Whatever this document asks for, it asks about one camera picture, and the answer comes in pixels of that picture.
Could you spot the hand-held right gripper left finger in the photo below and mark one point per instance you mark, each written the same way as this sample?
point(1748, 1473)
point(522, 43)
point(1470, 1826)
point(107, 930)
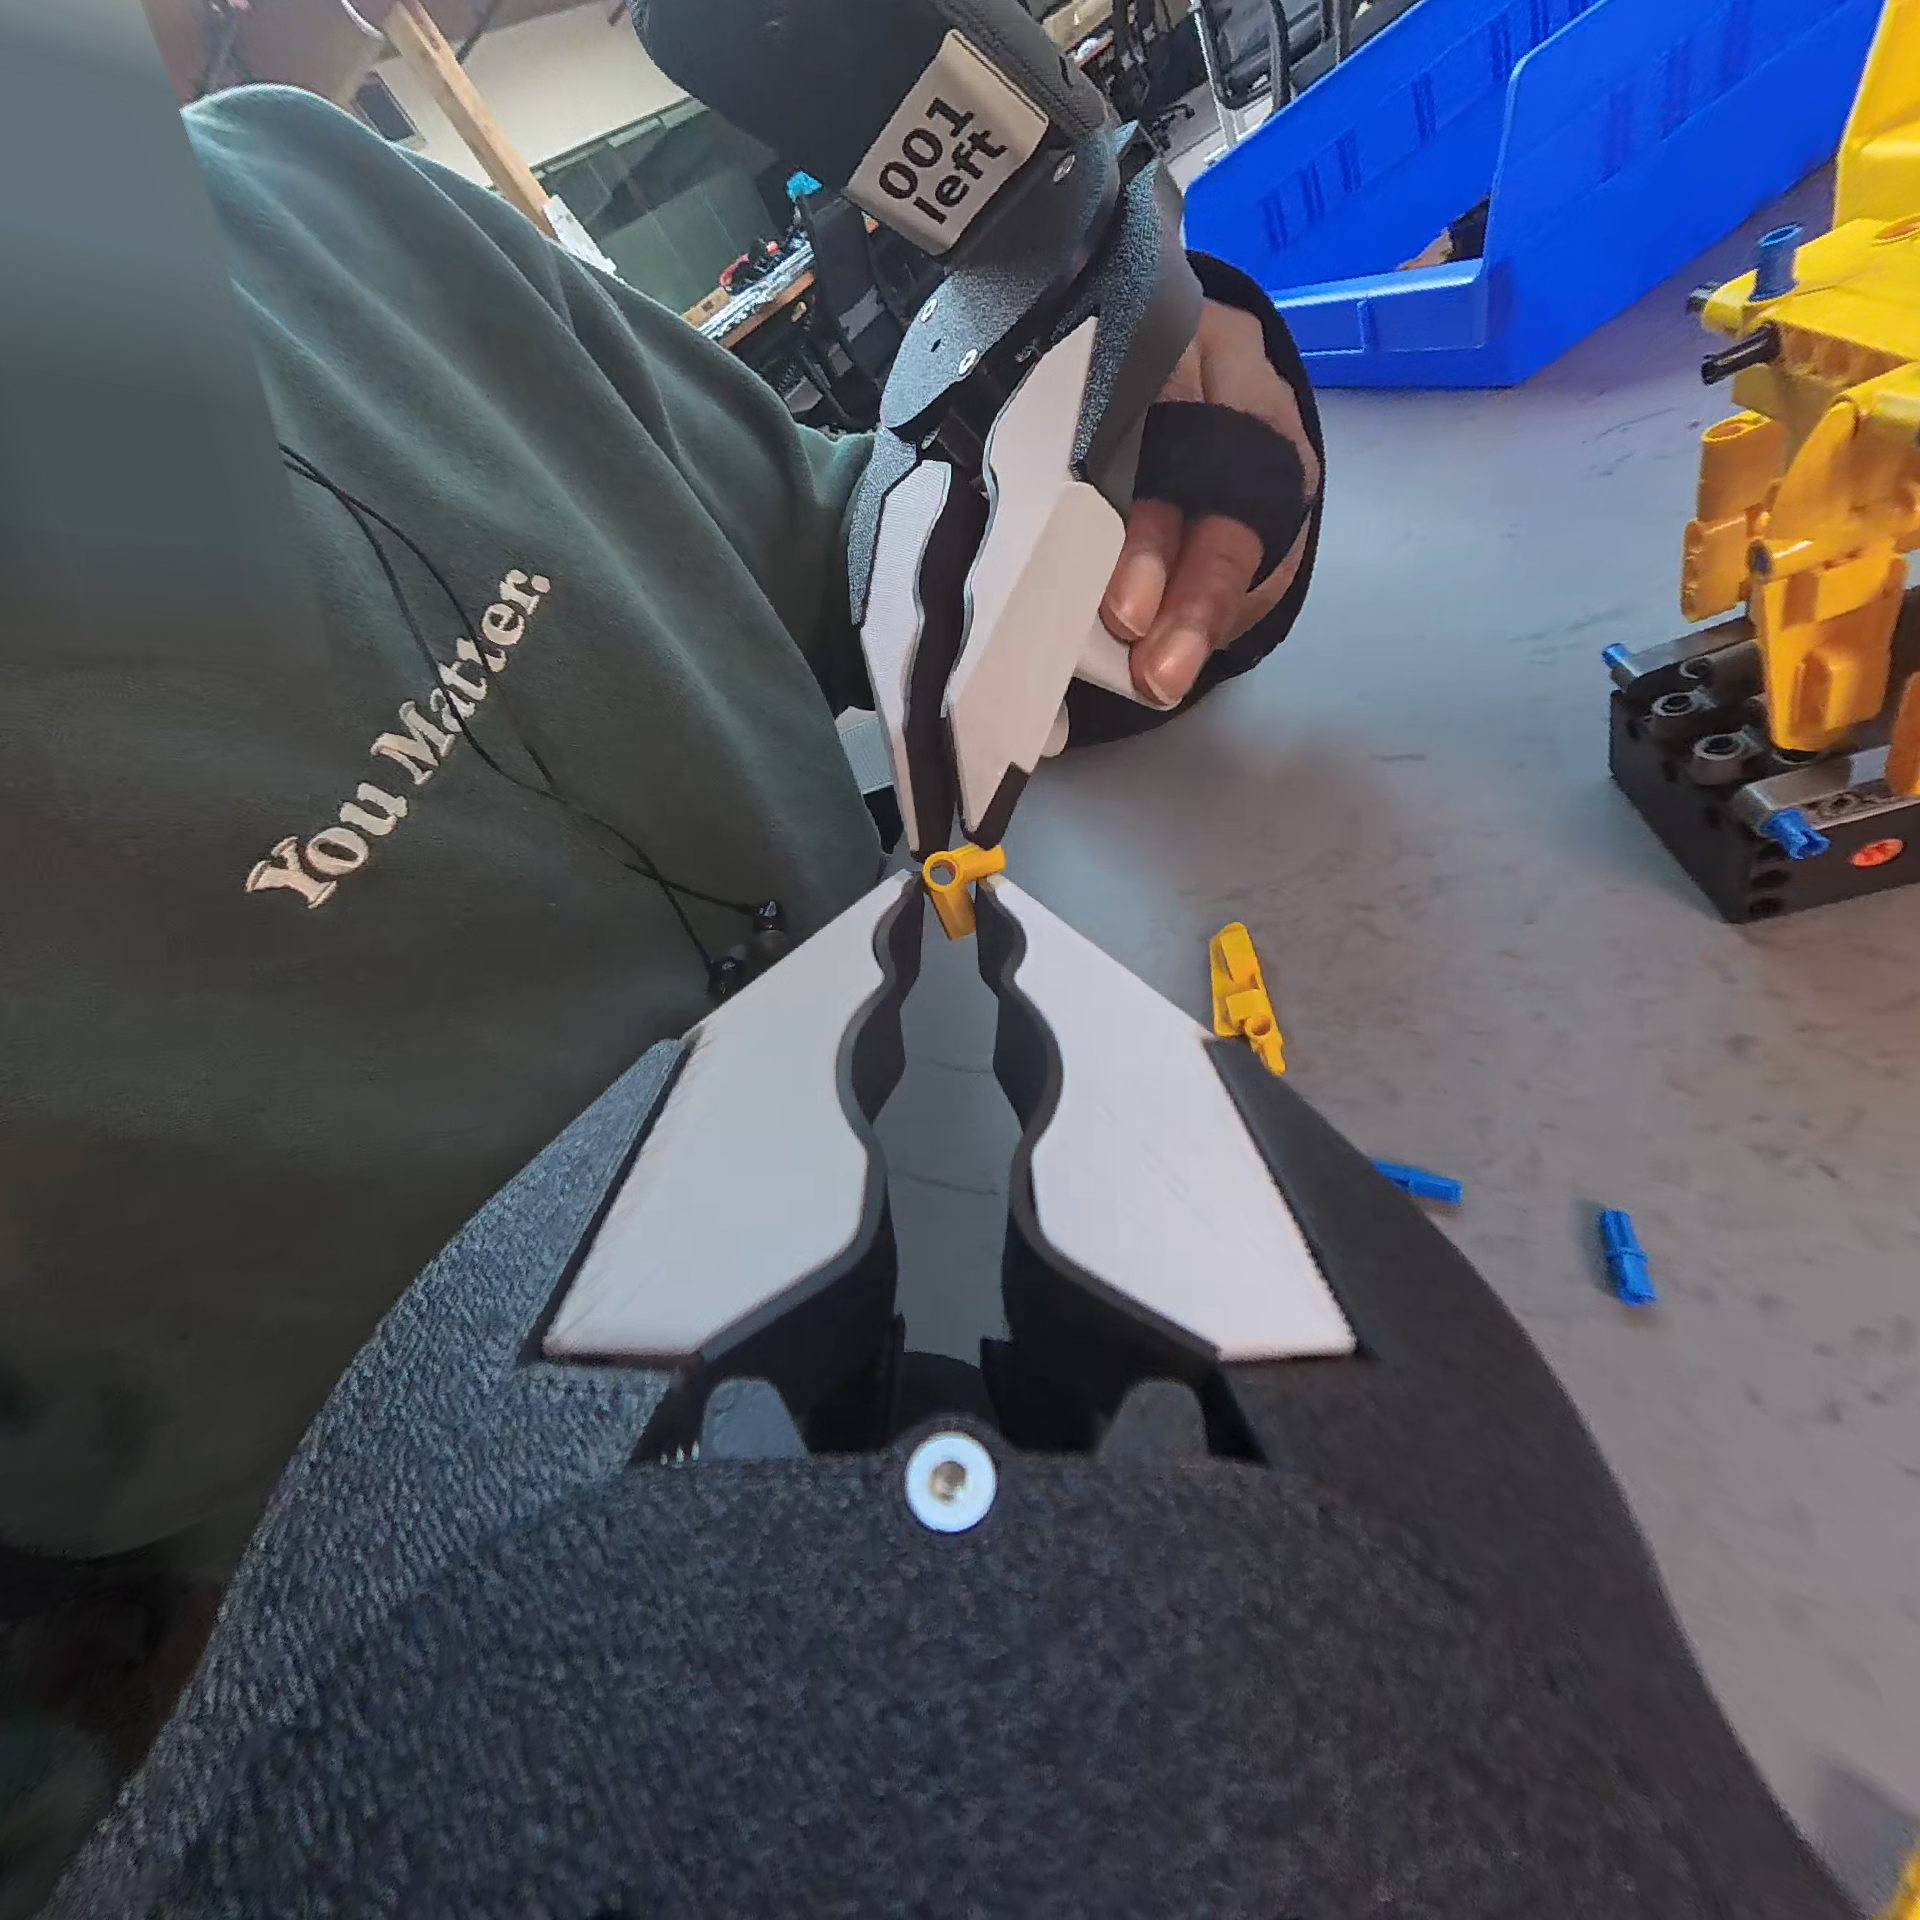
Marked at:
point(705, 1201)

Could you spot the blue plastic bin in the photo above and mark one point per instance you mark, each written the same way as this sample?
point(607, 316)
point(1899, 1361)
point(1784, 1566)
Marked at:
point(1575, 180)

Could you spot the blue lego pin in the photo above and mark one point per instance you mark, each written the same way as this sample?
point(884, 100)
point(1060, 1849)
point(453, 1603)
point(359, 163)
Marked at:
point(1625, 1256)
point(1415, 1177)

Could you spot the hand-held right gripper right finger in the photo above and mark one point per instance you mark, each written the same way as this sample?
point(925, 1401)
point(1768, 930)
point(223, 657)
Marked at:
point(1185, 1201)

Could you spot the yellow lego tooth piece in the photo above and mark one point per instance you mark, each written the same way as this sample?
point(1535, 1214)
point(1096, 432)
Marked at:
point(1232, 968)

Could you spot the yellow plastic bin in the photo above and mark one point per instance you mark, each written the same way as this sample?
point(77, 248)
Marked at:
point(1882, 106)

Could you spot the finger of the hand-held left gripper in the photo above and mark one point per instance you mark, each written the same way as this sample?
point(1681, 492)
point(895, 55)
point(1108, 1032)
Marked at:
point(900, 599)
point(1036, 599)

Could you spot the person's left hand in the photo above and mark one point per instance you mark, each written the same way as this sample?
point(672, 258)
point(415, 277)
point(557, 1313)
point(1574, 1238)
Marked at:
point(1185, 586)

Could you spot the yellow lego connector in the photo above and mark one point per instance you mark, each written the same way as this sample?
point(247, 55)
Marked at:
point(949, 888)
point(1264, 1032)

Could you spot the yellow lego vehicle model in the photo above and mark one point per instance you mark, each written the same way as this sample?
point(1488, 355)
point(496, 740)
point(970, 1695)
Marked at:
point(1828, 599)

